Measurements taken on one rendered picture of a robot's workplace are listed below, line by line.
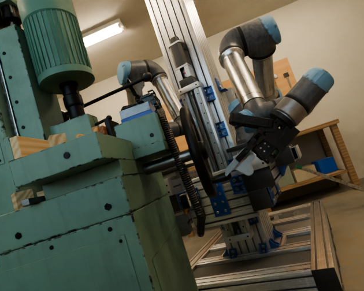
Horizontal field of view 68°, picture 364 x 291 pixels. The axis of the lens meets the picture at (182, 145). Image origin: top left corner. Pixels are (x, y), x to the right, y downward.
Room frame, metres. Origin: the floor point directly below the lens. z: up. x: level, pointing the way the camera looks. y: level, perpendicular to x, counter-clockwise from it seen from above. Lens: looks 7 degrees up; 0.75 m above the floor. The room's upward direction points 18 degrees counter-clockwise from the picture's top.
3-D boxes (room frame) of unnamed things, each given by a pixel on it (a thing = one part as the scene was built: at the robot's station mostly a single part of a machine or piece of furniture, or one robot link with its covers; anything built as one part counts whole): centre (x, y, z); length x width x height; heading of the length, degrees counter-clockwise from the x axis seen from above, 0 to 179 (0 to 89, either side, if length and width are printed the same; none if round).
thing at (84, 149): (0.86, 0.19, 0.87); 0.61 x 0.30 x 0.06; 174
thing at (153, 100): (1.10, 0.08, 1.09); 0.12 x 0.09 x 0.08; 174
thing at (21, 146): (0.88, 0.31, 0.92); 0.60 x 0.02 x 0.05; 174
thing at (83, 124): (0.87, 0.32, 0.99); 0.14 x 0.07 x 0.09; 84
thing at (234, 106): (1.40, -0.35, 0.98); 0.13 x 0.12 x 0.14; 80
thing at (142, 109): (0.86, 0.10, 0.99); 0.13 x 0.11 x 0.06; 174
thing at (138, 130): (0.85, 0.10, 0.91); 0.15 x 0.14 x 0.09; 174
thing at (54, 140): (0.61, 0.27, 0.92); 0.03 x 0.03 x 0.03; 36
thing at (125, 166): (0.86, 0.24, 0.82); 0.40 x 0.21 x 0.04; 174
